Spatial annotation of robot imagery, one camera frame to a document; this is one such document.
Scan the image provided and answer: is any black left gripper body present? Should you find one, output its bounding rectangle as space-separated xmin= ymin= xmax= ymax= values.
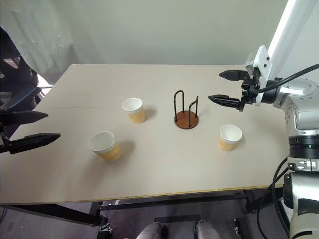
xmin=0 ymin=121 xmax=12 ymax=154

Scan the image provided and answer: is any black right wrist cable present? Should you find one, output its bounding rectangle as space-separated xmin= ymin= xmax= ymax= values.
xmin=251 ymin=63 xmax=319 ymax=94

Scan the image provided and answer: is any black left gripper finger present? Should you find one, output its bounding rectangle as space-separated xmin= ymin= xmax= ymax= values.
xmin=0 ymin=111 xmax=49 ymax=126
xmin=8 ymin=132 xmax=61 ymax=155

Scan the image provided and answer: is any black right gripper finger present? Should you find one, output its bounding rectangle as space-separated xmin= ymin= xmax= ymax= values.
xmin=208 ymin=94 xmax=242 ymax=108
xmin=219 ymin=70 xmax=248 ymax=82

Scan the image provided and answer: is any yellow ribbed paper cup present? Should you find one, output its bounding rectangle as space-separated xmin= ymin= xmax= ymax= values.
xmin=121 ymin=98 xmax=146 ymax=124
xmin=218 ymin=124 xmax=243 ymax=152
xmin=87 ymin=131 xmax=122 ymax=163

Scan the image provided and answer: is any grey rounded shape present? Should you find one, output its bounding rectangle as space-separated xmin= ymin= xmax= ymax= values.
xmin=193 ymin=220 xmax=221 ymax=239
xmin=136 ymin=222 xmax=168 ymax=239

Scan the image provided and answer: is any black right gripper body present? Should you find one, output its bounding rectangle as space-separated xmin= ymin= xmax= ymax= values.
xmin=237 ymin=76 xmax=260 ymax=113

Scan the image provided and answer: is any white upright panel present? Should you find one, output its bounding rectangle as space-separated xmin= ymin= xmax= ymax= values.
xmin=267 ymin=0 xmax=319 ymax=81

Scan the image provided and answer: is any black metal table frame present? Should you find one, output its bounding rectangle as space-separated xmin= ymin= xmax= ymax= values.
xmin=0 ymin=187 xmax=285 ymax=228

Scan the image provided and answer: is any translucent plastic sheet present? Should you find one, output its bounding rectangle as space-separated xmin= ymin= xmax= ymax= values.
xmin=9 ymin=0 xmax=75 ymax=84

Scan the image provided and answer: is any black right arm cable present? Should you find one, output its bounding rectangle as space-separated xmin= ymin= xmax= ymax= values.
xmin=256 ymin=158 xmax=291 ymax=239

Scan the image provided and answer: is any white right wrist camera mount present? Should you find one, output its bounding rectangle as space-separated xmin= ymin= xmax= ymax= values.
xmin=245 ymin=45 xmax=273 ymax=107

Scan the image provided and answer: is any wooden cup holder stand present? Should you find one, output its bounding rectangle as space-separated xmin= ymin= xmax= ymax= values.
xmin=172 ymin=90 xmax=200 ymax=130

